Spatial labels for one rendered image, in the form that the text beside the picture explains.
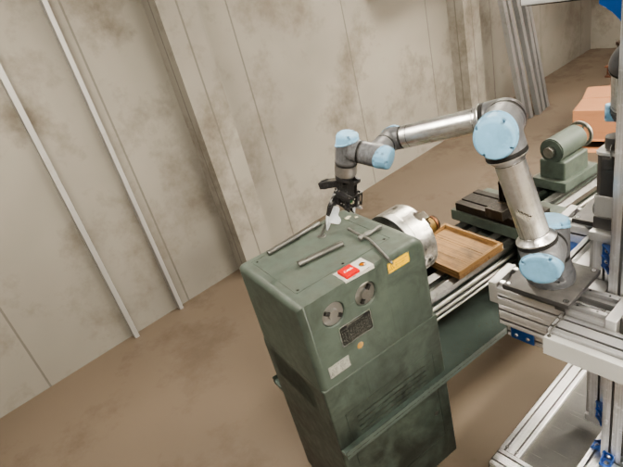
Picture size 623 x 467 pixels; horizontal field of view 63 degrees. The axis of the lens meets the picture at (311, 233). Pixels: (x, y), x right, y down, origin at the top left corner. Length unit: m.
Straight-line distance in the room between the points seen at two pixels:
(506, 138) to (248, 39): 3.31
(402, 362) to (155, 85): 2.78
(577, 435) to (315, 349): 1.30
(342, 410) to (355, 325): 0.36
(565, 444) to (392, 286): 1.09
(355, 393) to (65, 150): 2.65
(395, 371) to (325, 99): 3.31
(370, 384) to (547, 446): 0.87
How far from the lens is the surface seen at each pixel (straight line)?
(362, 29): 5.33
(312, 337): 1.80
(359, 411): 2.15
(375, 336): 2.00
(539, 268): 1.60
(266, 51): 4.57
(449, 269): 2.39
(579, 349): 1.74
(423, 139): 1.67
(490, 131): 1.43
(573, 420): 2.69
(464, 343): 2.54
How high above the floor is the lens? 2.25
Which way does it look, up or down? 28 degrees down
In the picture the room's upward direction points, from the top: 15 degrees counter-clockwise
